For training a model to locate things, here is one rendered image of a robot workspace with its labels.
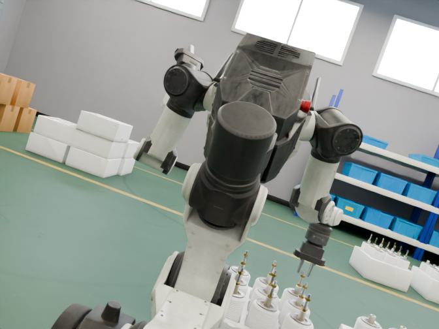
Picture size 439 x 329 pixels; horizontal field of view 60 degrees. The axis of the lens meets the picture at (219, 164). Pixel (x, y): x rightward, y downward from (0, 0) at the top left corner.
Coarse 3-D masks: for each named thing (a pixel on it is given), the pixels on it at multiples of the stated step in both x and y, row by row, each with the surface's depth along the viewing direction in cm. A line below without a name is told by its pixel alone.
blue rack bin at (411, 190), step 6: (408, 186) 545; (414, 186) 539; (420, 186) 538; (402, 192) 560; (408, 192) 541; (414, 192) 540; (420, 192) 539; (426, 192) 538; (432, 192) 536; (414, 198) 541; (420, 198) 540; (426, 198) 539; (432, 198) 538
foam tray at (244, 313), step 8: (248, 288) 158; (248, 296) 149; (248, 304) 145; (248, 312) 135; (280, 312) 144; (224, 320) 123; (240, 320) 127; (224, 328) 122; (232, 328) 122; (240, 328) 121; (248, 328) 123; (280, 328) 132
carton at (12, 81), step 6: (0, 78) 391; (6, 78) 396; (12, 78) 406; (0, 84) 391; (6, 84) 399; (12, 84) 409; (0, 90) 394; (6, 90) 402; (12, 90) 413; (0, 96) 397; (6, 96) 406; (0, 102) 400; (6, 102) 409
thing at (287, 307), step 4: (284, 304) 138; (288, 304) 136; (284, 308) 137; (288, 308) 135; (292, 308) 134; (296, 308) 134; (284, 312) 136; (288, 312) 135; (308, 312) 135; (280, 316) 138; (284, 316) 136; (308, 316) 136; (280, 320) 137
